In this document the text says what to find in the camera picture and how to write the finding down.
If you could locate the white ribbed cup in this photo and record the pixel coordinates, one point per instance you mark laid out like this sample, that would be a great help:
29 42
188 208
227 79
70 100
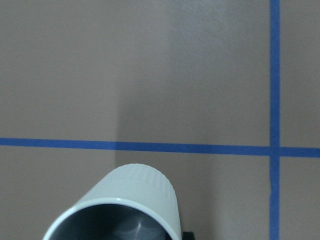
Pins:
133 202

